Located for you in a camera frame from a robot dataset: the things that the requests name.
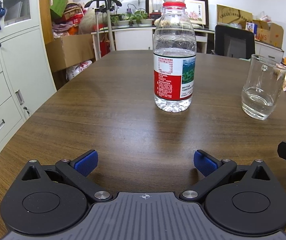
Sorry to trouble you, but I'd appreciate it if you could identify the white metal filing cabinet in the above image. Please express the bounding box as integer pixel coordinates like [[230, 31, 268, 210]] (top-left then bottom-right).
[[0, 0, 57, 165]]

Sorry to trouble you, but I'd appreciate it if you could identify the red paper bag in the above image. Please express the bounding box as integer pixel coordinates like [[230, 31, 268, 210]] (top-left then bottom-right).
[[99, 33, 111, 57]]

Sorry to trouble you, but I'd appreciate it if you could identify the white side desk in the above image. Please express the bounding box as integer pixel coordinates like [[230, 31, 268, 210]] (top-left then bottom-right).
[[90, 24, 216, 54]]

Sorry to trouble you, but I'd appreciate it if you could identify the green cardboard box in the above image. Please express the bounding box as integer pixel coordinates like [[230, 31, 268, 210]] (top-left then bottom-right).
[[50, 0, 69, 18]]

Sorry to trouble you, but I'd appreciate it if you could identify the blender with red base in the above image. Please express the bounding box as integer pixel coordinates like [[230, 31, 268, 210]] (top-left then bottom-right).
[[150, 0, 164, 19]]

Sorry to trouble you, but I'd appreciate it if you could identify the wooden shelf unit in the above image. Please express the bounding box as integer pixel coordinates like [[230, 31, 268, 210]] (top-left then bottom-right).
[[39, 0, 81, 44]]

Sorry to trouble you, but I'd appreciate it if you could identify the framed flower picture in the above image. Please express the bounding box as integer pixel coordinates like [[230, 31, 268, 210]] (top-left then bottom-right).
[[145, 0, 210, 29]]

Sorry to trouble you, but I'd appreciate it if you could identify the beige woven sack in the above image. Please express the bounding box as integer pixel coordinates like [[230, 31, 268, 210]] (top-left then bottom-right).
[[79, 7, 101, 34]]

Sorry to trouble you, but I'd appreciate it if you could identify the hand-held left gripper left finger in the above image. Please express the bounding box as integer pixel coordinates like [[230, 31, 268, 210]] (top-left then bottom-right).
[[21, 149, 113, 203]]

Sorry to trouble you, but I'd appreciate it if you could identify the flat cardboard sheet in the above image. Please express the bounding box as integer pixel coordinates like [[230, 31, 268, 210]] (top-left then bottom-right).
[[216, 4, 253, 25]]

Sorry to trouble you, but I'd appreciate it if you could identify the clear plastic water bottle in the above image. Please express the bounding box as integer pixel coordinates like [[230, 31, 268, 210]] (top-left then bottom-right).
[[153, 0, 197, 113]]

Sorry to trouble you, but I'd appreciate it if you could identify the low white cabinet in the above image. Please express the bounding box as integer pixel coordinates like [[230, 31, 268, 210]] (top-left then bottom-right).
[[254, 41, 284, 64]]

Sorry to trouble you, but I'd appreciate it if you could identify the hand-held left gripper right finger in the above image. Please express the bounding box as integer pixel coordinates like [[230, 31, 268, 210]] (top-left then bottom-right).
[[179, 149, 271, 203]]

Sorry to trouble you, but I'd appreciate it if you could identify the white printed sack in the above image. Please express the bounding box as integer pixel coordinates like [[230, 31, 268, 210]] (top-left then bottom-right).
[[66, 59, 93, 81]]

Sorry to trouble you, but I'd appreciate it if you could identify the large brown cardboard box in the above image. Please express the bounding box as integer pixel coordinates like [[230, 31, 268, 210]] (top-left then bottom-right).
[[46, 34, 96, 73]]

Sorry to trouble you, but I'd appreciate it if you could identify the clear glass mug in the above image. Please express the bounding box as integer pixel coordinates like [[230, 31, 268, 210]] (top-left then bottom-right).
[[241, 54, 286, 120]]

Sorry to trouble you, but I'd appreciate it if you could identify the black office chair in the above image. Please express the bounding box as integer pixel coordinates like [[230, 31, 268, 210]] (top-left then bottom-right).
[[212, 24, 256, 59]]

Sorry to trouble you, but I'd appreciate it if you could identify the open printed cardboard box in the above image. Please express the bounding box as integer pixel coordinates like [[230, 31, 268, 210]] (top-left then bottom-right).
[[245, 19, 284, 48]]

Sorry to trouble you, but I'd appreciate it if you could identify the pile of folded fabrics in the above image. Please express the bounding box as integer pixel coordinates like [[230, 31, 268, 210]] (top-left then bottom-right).
[[52, 0, 85, 39]]

